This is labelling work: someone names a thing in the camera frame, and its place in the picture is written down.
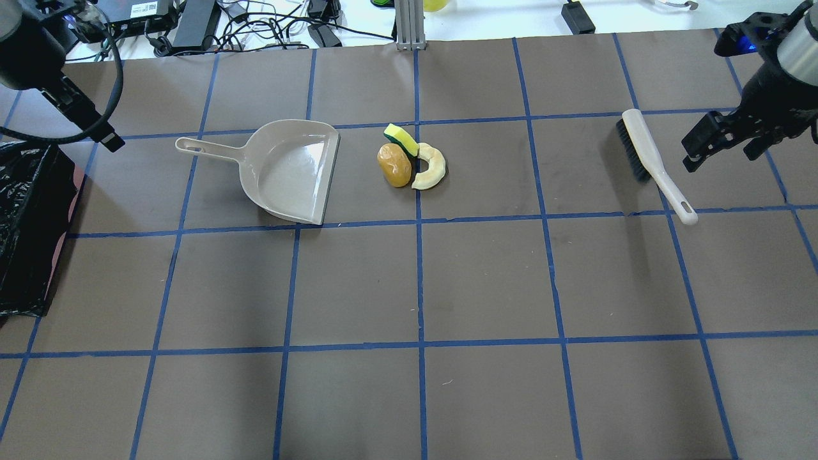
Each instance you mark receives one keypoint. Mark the black bag lined bin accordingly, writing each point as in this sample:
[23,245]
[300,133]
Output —
[39,190]

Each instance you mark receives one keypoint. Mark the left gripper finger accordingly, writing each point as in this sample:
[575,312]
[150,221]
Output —
[77,107]

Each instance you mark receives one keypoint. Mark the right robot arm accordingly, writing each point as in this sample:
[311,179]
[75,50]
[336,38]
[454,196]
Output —
[778,102]

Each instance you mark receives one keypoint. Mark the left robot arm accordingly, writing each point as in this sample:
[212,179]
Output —
[31,58]

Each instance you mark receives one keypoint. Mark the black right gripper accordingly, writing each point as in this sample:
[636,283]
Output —
[772,86]

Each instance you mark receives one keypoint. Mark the yellow green sponge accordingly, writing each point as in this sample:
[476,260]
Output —
[399,136]

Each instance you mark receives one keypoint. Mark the black power brick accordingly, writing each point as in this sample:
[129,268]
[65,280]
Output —
[196,27]

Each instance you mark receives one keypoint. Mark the beige plastic dustpan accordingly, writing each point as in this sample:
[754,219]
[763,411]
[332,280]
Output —
[285,167]

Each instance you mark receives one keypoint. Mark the brown potato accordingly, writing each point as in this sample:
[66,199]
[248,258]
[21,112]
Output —
[394,164]

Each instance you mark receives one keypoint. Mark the black power adapter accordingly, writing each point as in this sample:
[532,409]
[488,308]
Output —
[577,19]

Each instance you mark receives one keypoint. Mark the aluminium frame post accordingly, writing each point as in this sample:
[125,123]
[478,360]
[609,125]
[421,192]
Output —
[409,25]

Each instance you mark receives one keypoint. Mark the beige hand brush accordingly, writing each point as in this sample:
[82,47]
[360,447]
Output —
[647,164]

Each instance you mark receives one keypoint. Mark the pale apple slice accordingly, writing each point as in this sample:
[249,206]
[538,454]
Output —
[436,167]

